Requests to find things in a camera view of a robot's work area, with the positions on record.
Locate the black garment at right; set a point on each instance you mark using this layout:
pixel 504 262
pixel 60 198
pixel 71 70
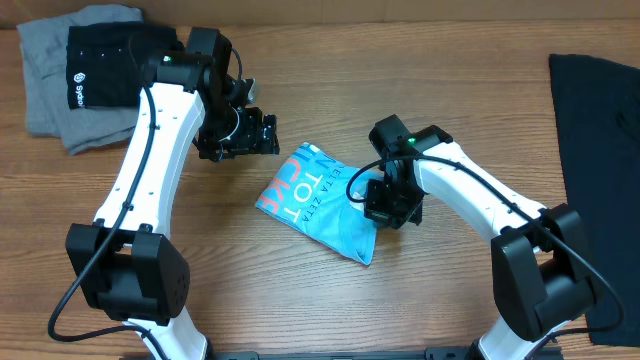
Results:
pixel 596 104

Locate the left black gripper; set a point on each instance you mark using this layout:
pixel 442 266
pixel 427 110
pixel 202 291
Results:
pixel 257 137

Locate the grey folded garment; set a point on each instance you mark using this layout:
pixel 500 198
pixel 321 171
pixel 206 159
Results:
pixel 43 45

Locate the light blue printed t-shirt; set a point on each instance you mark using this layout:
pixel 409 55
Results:
pixel 319 196

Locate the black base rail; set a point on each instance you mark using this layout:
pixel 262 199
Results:
pixel 340 356

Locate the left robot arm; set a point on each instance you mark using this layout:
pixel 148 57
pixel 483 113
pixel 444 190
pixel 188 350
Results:
pixel 124 261

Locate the black folded garment with logo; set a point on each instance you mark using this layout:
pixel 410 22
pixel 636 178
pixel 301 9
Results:
pixel 103 61

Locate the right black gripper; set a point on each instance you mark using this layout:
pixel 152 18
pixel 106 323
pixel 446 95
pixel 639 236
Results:
pixel 382 207

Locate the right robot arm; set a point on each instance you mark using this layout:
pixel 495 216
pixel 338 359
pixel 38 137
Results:
pixel 540 256

